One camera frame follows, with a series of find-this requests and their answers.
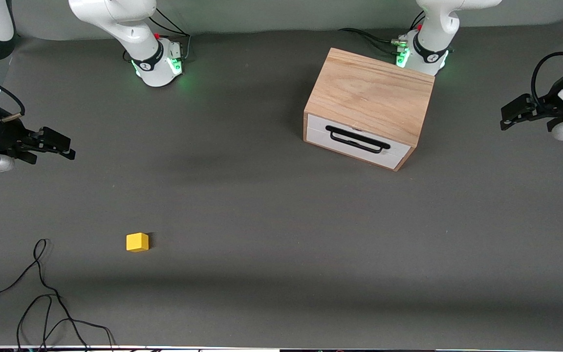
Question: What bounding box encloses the yellow cube block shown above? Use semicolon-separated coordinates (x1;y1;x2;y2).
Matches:
126;233;149;253

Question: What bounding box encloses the white-front drawer with black handle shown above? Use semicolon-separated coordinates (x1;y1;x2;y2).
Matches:
306;113;412;170

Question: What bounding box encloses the wooden drawer cabinet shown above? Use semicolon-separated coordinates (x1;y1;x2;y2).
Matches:
303;47;435;172

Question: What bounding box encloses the dark grey table mat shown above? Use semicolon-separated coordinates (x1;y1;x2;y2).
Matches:
0;17;563;349

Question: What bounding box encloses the black right arm base cable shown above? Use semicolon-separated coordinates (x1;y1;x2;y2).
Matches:
149;7;192;62

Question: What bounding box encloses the black arm base cable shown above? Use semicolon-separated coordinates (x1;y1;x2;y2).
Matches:
338;12;426;57
149;7;192;62

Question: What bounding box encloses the black left arm base cable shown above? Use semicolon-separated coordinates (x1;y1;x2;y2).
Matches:
338;12;426;57

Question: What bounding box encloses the loose thin black cable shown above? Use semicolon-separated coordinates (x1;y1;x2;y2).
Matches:
0;239;116;352

